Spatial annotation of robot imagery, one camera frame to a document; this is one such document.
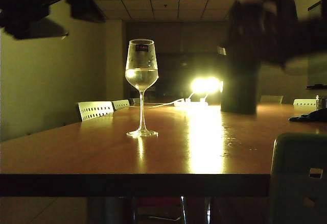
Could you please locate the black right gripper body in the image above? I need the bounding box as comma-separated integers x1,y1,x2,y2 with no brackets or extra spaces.
260,16,327,68

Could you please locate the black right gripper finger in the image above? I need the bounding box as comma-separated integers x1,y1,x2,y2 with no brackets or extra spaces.
260,0,298,30

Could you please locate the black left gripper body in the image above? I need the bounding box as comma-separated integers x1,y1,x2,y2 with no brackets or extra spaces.
65,0,107,23

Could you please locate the black thermos cup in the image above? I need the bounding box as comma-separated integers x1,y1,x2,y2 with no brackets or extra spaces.
220,0,265,115

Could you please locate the clear stemmed wine glass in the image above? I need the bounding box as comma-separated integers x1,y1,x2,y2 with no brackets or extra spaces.
125,39,159,137

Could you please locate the white slotted chair backrest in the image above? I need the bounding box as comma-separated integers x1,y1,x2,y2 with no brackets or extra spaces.
293,98,317,107

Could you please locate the grey chair backrest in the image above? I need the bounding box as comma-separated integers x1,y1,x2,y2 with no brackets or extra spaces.
260,95,284,105

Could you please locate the dark crumpled cloth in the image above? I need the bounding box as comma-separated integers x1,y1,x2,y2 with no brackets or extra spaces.
288,108,327,123

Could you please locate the bright plug-in lamp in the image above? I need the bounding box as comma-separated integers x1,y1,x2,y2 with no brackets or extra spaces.
188,77,206,102
203,77,224,102

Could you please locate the large white perforated chair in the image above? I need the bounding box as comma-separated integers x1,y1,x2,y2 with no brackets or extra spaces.
78,101,115,122

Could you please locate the small white perforated chair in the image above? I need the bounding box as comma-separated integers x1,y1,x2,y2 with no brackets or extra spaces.
111,99,131,112

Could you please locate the white power strip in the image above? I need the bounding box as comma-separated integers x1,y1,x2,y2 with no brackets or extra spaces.
173,98,209,108

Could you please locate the big grey plastic chair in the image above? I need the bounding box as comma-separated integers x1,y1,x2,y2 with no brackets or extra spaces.
268,132,327,224

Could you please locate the dark table leg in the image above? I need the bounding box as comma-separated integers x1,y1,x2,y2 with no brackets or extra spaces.
87,196,133,224

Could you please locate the chair with chrome legs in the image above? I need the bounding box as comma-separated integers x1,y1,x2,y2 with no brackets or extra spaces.
132,196,213,224

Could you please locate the white power cable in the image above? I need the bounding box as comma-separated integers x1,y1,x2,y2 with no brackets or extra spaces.
127,98,185,109

